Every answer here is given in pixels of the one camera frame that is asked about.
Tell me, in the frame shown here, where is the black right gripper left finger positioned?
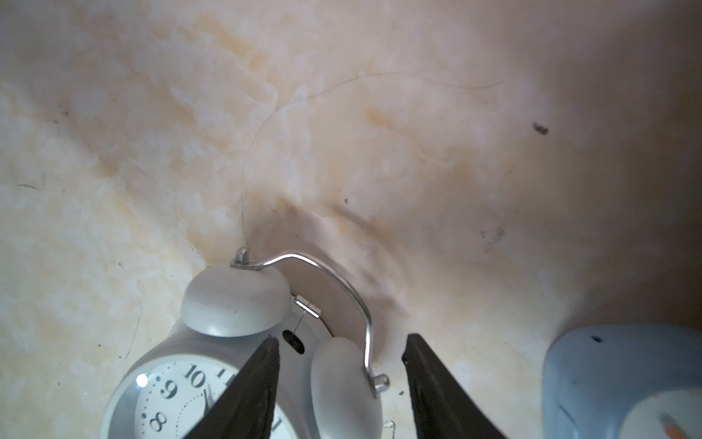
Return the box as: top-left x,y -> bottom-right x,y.
186,337 -> 281,438

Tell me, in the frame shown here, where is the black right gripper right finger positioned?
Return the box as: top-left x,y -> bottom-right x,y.
402,334 -> 504,438

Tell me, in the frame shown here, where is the large white twin bell clock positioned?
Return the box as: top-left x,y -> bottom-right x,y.
101,248 -> 389,438

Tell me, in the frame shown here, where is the light blue square clock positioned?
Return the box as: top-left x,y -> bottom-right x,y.
542,324 -> 701,438

